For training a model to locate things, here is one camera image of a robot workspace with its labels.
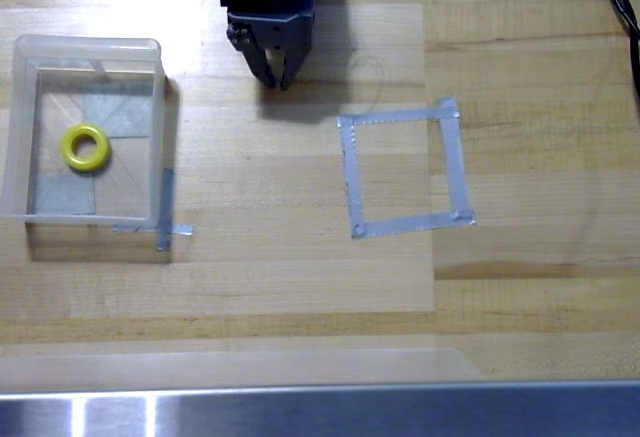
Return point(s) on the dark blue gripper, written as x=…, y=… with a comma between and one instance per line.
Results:
x=272, y=32

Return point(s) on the clear plastic container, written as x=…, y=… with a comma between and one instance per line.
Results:
x=20, y=132

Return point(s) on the grey tape patch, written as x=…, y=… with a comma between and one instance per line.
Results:
x=65, y=197

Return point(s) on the shiny metal rail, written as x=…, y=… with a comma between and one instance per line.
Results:
x=320, y=409

